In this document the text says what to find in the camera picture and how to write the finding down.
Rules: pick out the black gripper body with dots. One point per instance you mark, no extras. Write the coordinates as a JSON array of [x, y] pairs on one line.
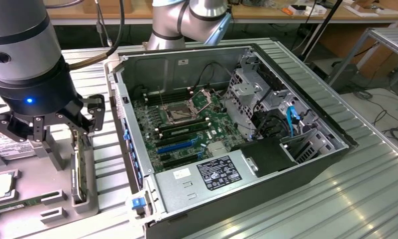
[[36, 94]]

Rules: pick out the Nvidia graphics card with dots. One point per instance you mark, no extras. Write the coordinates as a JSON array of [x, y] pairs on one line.
[[81, 164]]

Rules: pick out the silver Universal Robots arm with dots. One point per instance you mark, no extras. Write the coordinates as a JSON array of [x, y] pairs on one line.
[[16, 37]]

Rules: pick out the hard disk with blue rails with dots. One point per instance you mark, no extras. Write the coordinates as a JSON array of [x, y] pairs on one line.
[[2, 149]]

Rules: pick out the grey parts rack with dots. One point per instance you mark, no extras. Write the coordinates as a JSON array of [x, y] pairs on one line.
[[36, 179]]

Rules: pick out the thin metal locking lever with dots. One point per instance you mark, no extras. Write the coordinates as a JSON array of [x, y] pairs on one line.
[[160, 98]]

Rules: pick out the CPU socket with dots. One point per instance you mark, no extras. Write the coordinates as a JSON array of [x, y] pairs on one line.
[[180, 114]]

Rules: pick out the long black expansion slot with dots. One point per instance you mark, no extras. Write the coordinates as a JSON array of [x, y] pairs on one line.
[[182, 159], [173, 142], [184, 164]]

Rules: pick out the green RAM stick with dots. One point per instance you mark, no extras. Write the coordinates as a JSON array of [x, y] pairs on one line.
[[13, 205], [182, 130]]

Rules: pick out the silver socket cover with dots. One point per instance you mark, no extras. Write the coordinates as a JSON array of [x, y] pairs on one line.
[[202, 99]]

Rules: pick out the blue case latch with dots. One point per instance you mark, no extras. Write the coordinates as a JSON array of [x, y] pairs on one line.
[[137, 203]]

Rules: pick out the green Dell motherboard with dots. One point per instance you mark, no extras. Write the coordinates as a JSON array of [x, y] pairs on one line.
[[218, 124]]

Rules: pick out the silver power supply unit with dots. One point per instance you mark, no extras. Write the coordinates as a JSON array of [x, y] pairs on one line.
[[176, 189]]

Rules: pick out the silver finned chipset heatsink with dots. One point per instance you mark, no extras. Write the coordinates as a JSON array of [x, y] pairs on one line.
[[217, 147]]

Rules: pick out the silver perforated drive cage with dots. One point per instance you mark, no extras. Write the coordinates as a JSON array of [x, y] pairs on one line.
[[245, 92]]

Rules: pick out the black plastic shroud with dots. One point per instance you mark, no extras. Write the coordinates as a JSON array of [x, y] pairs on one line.
[[265, 156]]

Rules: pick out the open black PC case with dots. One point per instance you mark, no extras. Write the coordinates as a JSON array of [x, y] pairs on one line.
[[218, 219]]

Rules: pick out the wooden desk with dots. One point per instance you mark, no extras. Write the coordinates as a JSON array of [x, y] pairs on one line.
[[252, 12]]

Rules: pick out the silver disk bay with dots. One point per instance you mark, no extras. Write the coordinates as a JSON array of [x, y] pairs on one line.
[[314, 147]]

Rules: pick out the black equipment box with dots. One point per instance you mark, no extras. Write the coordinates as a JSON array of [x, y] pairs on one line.
[[338, 74]]

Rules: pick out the black tripod pole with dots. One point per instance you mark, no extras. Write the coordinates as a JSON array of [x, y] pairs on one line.
[[321, 27]]

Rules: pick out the small white box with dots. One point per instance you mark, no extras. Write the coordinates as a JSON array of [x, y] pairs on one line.
[[317, 10]]

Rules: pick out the flat white box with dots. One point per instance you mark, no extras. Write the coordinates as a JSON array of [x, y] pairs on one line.
[[359, 10]]

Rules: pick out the metal frame table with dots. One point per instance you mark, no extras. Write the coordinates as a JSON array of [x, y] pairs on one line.
[[385, 39]]

